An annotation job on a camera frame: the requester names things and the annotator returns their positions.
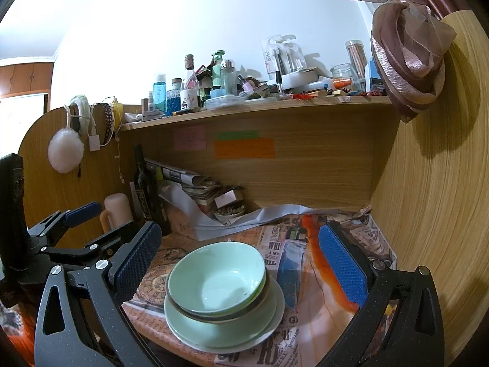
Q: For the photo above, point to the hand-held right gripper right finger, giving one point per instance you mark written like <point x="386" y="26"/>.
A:
<point x="344" y="265"/>

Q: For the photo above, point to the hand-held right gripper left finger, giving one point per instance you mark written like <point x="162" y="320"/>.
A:
<point x="137" y="263"/>

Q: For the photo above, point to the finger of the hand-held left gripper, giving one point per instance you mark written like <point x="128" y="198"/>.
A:
<point x="82" y="212"/>
<point x="110" y="239"/>

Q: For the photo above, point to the light green bowl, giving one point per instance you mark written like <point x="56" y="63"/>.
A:
<point x="214" y="275"/>
<point x="256" y="292"/>

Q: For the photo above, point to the light green plate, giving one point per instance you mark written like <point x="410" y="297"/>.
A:
<point x="191" y="328"/>

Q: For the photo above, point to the white plate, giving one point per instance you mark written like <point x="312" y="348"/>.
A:
<point x="229" y="350"/>

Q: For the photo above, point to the pale pink mug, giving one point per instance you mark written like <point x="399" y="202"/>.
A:
<point x="116" y="208"/>

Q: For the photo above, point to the dark wine bottle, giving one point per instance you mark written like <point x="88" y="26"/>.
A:
<point x="147" y="195"/>

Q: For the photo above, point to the white fluffy pompom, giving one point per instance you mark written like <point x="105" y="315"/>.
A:
<point x="65" y="149"/>

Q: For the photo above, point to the white hanging tag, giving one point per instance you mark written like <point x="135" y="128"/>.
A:
<point x="94" y="143"/>

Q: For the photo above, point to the newspaper print tablecloth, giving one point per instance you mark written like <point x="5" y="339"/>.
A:
<point x="275" y="244"/>

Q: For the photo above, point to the grey paper sheet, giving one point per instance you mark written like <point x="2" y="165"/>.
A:
<point x="206" y="229"/>

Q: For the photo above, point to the stack of newspapers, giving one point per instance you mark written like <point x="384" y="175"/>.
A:
<point x="179" y="177"/>

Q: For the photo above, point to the dotted headband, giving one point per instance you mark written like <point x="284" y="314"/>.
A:
<point x="109" y="116"/>

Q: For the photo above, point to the small bowl of coins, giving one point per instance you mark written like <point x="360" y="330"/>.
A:
<point x="229" y="214"/>

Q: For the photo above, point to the white card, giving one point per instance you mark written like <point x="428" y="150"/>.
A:
<point x="225" y="200"/>

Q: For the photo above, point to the white fluffy headband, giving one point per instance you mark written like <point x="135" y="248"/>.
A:
<point x="82" y="103"/>

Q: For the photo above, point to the yellow hair accessory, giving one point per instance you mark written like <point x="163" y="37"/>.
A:
<point x="117" y="109"/>

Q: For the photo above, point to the white stapler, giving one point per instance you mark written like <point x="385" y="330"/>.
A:
<point x="147" y="115"/>

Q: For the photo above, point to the cardboard tube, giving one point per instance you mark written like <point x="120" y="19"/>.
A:
<point x="144" y="106"/>

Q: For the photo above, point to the brown wooden cabinet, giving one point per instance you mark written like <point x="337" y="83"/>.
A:
<point x="26" y="78"/>

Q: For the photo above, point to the pink sticky note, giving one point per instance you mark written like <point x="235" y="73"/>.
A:
<point x="190" y="137"/>

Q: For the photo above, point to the small white spray bottle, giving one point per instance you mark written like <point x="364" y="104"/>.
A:
<point x="151" y="103"/>

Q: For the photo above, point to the orange patterned clothing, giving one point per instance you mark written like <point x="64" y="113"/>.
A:
<point x="15" y="336"/>

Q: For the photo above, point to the blue liquid bottle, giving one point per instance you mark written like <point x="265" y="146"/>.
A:
<point x="159" y="97"/>

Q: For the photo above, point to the glass jar of blue beads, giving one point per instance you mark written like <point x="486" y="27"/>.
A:
<point x="174" y="101"/>

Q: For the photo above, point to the orange sticky note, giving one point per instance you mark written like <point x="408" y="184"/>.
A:
<point x="244" y="149"/>

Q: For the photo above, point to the clear floral label bottle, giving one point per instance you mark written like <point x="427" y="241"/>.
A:
<point x="189" y="99"/>

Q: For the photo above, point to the green sticky note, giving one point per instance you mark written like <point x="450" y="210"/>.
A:
<point x="237" y="135"/>

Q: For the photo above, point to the wooden shelf board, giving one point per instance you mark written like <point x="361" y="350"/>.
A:
<point x="267" y="111"/>

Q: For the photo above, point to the clear plastic box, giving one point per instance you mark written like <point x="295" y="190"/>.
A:
<point x="225" y="102"/>

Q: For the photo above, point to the small blue jar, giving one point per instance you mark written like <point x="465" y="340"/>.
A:
<point x="218" y="93"/>

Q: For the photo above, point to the white bottle orange cap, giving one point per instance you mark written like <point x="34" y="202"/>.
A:
<point x="342" y="83"/>

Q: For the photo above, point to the white cardboard box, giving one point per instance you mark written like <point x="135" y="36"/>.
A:
<point x="301" y="78"/>

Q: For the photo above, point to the green pump bottle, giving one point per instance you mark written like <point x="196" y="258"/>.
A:
<point x="217" y="74"/>

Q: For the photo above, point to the empty glass jar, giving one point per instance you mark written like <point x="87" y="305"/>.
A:
<point x="344" y="72"/>

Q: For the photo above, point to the blue white pencil sharpener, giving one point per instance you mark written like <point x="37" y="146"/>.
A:
<point x="372" y="74"/>

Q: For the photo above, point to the frosted bottle silver cap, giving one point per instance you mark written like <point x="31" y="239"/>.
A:
<point x="228" y="78"/>

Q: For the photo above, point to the black cosmetic pen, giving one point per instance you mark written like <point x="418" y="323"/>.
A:
<point x="279" y="76"/>

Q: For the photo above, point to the pink nail polish bottle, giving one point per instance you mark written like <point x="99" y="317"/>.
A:
<point x="245" y="84"/>

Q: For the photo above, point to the tall jar of sticks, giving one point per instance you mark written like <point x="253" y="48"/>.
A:
<point x="357" y="57"/>

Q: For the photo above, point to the clear acrylic brush organizer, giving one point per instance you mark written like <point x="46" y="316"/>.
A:
<point x="273" y="57"/>

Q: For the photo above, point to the pink brown curtain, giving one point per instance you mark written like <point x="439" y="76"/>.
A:
<point x="405" y="53"/>

